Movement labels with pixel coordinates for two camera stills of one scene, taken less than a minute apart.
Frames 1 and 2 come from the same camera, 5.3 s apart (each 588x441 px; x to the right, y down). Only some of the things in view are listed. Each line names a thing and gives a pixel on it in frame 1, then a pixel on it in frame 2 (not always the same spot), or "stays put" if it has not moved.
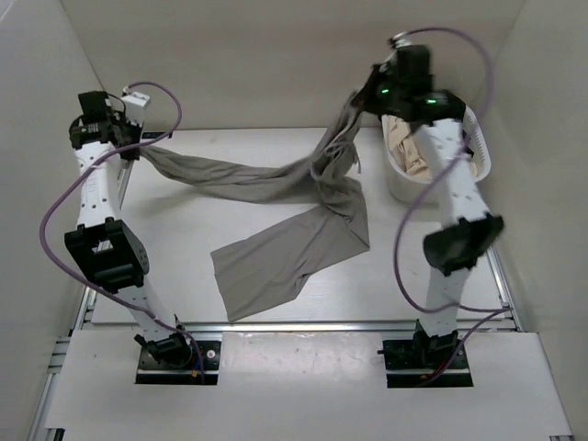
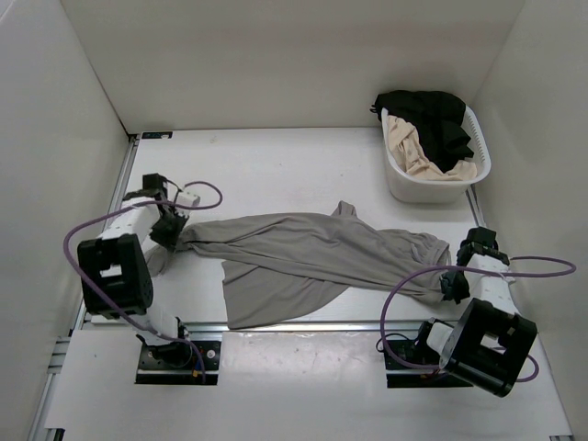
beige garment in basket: x=406 y=150 stays put
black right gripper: x=363 y=100 -> x=449 y=289
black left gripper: x=122 y=121 -> x=170 y=241
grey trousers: x=258 y=274 -> x=275 y=263
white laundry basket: x=409 y=187 stays put
